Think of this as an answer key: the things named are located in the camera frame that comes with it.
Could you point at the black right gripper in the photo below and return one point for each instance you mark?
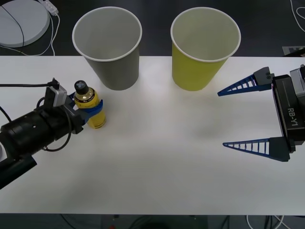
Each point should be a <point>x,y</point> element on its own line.
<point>289,112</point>

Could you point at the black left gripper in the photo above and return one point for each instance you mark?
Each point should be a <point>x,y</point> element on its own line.
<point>75,121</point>

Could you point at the yellow bottle with black cap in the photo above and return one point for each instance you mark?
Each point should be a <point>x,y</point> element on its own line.
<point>96,119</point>

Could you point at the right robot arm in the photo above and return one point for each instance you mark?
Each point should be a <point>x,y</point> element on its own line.
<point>297,82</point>

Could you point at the grey plastic waste bin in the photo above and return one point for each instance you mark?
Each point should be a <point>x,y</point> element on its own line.
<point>114,71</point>

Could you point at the black and white floor marker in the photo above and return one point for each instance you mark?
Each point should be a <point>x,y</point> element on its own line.
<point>289,50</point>

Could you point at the yellow-green plastic waste bin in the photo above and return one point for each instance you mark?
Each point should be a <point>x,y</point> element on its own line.
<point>190,74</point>

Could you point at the white power strip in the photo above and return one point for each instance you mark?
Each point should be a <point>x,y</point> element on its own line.
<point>51,7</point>

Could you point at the round pale grey base plate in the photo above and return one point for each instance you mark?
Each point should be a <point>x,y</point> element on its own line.
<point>33,21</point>

